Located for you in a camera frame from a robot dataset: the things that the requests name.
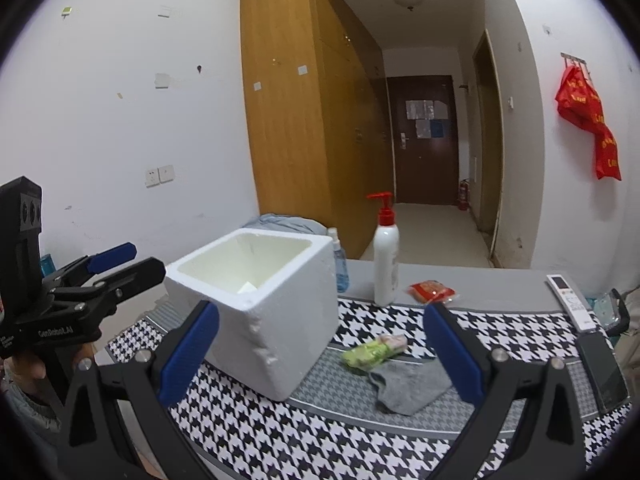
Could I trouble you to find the wooden wardrobe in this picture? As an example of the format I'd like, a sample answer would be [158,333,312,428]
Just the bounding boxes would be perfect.
[239,0,396,261]

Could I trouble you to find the houndstooth tablecloth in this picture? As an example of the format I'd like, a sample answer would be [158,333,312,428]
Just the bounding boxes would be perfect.
[102,295,633,480]

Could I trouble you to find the wooden side door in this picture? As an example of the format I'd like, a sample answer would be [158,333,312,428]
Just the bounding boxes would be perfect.
[472,30,503,233]

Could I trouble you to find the white pump lotion bottle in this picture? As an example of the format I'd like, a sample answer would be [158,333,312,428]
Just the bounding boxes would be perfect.
[366,191,401,307]

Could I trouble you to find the black smartphone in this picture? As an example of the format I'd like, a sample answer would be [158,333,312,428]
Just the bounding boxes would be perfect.
[575,332,631,413]

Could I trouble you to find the red plastic bag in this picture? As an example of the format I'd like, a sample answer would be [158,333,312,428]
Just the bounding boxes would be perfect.
[555,64,622,181]

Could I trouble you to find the paper notices on door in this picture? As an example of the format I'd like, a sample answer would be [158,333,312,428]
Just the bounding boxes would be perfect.
[405,100,448,138]

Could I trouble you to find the red snack packet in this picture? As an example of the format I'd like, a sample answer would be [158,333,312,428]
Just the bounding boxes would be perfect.
[407,280,457,305]

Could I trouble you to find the white wall socket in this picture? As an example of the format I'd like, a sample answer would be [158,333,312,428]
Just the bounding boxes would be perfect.
[145,164,176,188]

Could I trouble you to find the person's left forearm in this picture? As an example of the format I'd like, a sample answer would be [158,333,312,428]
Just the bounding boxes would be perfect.
[0,382,63,443]

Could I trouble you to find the grey sock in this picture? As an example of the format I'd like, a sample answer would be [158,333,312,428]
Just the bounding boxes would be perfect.
[369,359,453,416]

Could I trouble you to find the person's left hand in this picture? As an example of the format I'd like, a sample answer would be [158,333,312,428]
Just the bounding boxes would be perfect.
[0,342,96,411]

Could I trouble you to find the green snack packet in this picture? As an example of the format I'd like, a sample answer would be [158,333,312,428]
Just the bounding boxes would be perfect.
[341,334,408,373]

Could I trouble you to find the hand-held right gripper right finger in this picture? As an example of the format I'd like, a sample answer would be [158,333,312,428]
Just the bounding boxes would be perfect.
[422,301,588,480]

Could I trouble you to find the clear plastic packet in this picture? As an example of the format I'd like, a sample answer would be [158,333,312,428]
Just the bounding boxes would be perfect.
[589,288,632,333]

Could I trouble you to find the light blue cloth pile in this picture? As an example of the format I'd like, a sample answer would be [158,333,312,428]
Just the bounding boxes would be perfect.
[243,212,326,237]

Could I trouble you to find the dark brown entrance door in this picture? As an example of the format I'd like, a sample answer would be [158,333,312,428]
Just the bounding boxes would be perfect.
[386,75,460,206]

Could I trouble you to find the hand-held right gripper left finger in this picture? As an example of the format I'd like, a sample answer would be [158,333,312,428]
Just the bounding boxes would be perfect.
[55,300,221,480]

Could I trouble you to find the white foam box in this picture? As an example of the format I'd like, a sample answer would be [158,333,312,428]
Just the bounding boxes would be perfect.
[164,227,340,402]

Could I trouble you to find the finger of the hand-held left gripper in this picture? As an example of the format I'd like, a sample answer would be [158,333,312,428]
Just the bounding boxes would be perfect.
[44,257,167,333]
[42,242,137,283]

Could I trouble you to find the blue spray bottle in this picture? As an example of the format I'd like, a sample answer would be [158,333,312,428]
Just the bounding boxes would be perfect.
[327,227,349,293]

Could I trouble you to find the white remote control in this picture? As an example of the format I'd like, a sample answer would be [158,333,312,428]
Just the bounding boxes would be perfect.
[545,273,598,333]

